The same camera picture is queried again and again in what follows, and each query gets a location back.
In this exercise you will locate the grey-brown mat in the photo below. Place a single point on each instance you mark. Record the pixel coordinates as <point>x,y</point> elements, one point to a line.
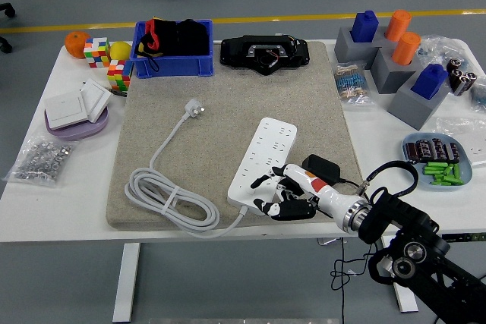
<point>228,92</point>

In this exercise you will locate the small dark metal object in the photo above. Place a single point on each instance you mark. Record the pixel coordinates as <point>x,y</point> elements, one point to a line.
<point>119,93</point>

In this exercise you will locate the white wall switch panel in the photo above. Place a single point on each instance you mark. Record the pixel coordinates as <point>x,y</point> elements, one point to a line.
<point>64,109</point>
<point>95,98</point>

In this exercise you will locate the bag of blue parts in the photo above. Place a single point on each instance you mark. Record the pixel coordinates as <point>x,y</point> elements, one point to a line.
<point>479,94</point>
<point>440,49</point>

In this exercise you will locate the black and red cloth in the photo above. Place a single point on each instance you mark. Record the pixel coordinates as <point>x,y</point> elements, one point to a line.
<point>178,39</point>

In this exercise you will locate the bag of metal nuts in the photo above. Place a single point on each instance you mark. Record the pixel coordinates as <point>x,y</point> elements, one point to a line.
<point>40,161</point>

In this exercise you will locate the light blue plate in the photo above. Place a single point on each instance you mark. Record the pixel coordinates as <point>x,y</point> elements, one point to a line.
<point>467,172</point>

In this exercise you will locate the orange cylinder peg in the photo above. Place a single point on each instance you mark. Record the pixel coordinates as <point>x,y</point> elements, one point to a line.
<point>398,26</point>
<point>405,49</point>

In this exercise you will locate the purple plate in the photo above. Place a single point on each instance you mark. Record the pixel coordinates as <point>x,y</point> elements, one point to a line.
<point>76,132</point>

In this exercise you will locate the white table leg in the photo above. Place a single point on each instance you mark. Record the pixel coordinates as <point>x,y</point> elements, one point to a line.
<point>408,301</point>
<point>127,282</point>

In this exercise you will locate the blue plastic bin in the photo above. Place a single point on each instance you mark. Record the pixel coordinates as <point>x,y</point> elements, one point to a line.
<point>171,66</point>

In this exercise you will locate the clear plastic bag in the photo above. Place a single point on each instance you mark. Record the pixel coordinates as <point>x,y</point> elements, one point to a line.
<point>474,138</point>

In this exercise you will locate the blue square peg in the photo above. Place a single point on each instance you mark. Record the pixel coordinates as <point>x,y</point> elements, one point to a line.
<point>364,26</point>
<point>429,81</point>

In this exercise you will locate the black device housing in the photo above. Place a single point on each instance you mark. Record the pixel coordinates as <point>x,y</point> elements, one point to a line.
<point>235,51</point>

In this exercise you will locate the small metal bracket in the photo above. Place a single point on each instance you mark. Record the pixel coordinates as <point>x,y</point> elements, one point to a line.
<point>326,241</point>

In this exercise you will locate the black table control panel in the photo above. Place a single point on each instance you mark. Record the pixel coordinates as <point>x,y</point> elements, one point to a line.
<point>467,237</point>

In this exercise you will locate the green cylinder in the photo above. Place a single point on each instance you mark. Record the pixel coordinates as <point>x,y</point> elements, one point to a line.
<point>436,164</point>
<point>440,183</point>
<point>453,180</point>
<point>439,177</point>
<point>457,171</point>
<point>434,170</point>
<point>448,170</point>

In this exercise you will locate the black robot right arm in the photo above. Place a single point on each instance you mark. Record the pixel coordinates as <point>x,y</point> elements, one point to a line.
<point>402,214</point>

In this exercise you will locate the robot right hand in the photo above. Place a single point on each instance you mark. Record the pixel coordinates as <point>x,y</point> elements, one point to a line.
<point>303,176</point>

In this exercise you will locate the orange fruit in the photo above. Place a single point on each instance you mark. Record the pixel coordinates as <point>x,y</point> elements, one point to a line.
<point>74,45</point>

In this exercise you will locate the grey block holder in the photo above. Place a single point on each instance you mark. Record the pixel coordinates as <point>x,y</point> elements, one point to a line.
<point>387,73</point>
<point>406,107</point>
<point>349,52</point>
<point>381,37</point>

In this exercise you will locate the yellow lemon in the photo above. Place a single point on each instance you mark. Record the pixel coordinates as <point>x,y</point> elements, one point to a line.
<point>120,51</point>

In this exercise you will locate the black office chair base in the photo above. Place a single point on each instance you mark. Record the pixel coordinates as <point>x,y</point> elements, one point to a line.
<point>7,9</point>

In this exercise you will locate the bag of resistors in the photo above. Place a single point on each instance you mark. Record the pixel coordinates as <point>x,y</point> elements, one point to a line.
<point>351,83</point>

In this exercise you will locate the colourful puzzle cube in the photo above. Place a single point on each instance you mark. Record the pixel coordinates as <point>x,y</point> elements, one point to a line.
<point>118,75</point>
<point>96,52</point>

